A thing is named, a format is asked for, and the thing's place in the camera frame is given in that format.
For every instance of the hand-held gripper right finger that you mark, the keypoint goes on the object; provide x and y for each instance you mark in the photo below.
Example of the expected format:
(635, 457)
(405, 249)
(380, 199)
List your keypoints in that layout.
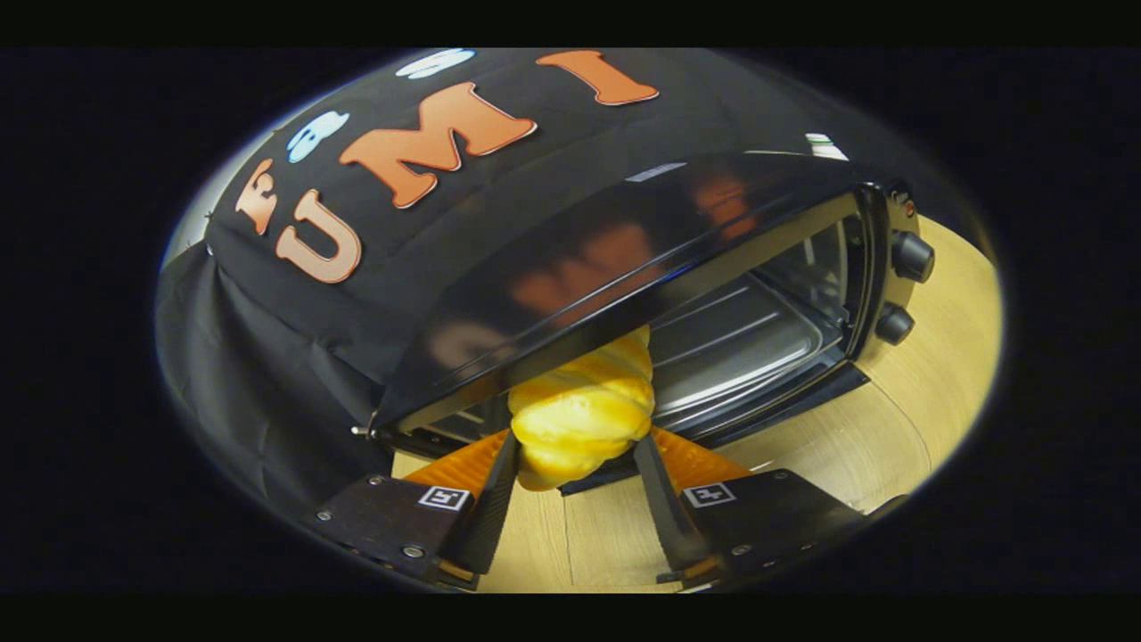
(664, 508)

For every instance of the golden croissant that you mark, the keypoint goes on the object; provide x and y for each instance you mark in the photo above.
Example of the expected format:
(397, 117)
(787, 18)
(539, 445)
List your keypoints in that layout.
(579, 419)

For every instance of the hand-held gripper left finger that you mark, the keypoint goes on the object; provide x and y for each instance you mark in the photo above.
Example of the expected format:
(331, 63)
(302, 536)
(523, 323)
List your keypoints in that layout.
(490, 517)

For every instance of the black toaster oven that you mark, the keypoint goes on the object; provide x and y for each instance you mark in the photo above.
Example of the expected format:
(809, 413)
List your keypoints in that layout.
(624, 232)

